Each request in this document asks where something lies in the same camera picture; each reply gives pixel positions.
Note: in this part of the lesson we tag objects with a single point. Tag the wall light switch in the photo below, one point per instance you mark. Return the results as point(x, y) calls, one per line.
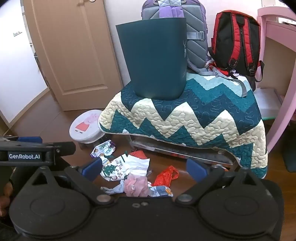
point(17, 33)

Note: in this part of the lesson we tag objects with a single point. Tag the red black backpack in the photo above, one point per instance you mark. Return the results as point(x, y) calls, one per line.
point(233, 41)

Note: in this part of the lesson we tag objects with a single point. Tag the white red paper wrapper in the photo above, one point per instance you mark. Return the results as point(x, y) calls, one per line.
point(138, 161)

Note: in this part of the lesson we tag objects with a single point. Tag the red plastic bag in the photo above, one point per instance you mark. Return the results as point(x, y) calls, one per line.
point(164, 178)

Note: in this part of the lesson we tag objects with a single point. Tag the purple grey backpack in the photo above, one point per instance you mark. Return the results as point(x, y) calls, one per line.
point(194, 23)

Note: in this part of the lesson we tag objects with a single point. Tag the dark green object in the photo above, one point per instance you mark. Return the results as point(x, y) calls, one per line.
point(290, 157)

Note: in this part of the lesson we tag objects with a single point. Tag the teal white zigzag quilt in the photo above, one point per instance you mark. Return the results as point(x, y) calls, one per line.
point(185, 115)

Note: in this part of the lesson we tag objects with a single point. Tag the pink desk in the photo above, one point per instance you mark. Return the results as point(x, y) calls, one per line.
point(277, 58)

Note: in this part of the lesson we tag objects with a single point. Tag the green white snack wrapper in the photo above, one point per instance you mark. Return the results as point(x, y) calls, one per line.
point(113, 169)

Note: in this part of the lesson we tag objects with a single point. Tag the white pig print stool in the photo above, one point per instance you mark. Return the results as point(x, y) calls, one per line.
point(85, 125)

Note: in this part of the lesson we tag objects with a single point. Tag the blue white cartoon wrapper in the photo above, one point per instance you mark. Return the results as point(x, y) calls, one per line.
point(160, 191)

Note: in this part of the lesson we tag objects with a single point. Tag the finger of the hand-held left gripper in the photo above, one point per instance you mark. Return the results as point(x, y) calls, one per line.
point(30, 139)
point(62, 149)

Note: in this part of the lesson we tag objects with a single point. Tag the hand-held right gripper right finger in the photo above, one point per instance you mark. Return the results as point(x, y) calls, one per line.
point(196, 171)

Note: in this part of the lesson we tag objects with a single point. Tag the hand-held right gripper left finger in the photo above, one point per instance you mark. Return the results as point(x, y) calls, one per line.
point(92, 169)

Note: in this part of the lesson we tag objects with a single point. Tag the person's left hand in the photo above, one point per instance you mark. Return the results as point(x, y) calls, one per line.
point(5, 192)

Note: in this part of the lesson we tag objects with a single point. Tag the dark teal plastic bin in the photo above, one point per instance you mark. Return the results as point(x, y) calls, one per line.
point(155, 58)

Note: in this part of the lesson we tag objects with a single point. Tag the metal table frame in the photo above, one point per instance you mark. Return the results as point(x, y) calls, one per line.
point(166, 149)

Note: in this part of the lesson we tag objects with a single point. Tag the purple white snack wrapper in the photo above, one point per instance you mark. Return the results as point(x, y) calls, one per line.
point(103, 149)

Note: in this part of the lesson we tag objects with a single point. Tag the pink plastic bag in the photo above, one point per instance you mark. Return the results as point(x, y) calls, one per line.
point(136, 185)

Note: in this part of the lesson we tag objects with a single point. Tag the beige wooden door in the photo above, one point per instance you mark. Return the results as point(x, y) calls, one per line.
point(74, 51)

